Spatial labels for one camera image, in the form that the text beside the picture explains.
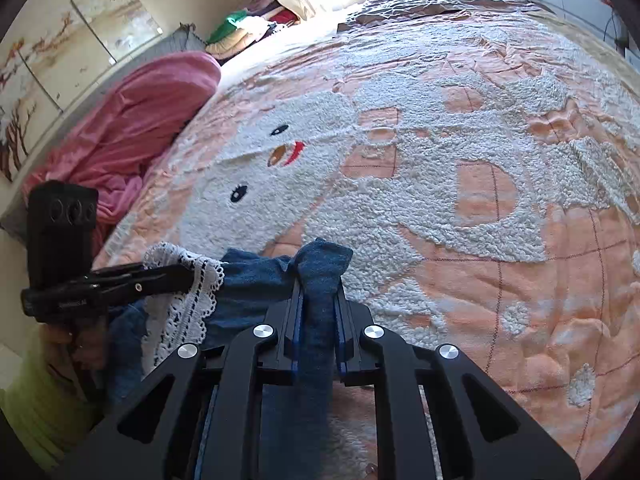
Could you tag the blue pants with lace trim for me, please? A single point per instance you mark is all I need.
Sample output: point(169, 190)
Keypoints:
point(317, 270)

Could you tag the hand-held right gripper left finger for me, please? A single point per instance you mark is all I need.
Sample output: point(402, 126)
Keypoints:
point(280, 340)

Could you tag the grey pillow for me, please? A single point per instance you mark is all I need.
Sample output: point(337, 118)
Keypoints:
point(185, 40)

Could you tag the blossom tree wall painting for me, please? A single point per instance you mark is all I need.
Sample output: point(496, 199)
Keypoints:
point(50, 75)

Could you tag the peach bed cover white print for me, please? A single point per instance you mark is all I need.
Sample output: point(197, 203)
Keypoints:
point(475, 210)

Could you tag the pink blanket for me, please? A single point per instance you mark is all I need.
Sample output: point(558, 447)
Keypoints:
point(145, 110)

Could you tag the light green cloth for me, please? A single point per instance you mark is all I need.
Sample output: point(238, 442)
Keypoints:
point(40, 405)

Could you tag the grey headboard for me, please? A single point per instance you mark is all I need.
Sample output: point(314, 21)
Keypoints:
point(100, 87)

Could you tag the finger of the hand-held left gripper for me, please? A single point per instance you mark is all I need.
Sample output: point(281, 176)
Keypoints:
point(120, 270)
point(155, 282)

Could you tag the person's left hand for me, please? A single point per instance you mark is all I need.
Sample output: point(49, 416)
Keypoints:
point(90, 350)

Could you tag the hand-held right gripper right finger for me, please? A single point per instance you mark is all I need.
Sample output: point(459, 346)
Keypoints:
point(360, 345)

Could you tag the pile of folded clothes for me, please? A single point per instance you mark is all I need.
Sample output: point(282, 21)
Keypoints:
point(250, 25)

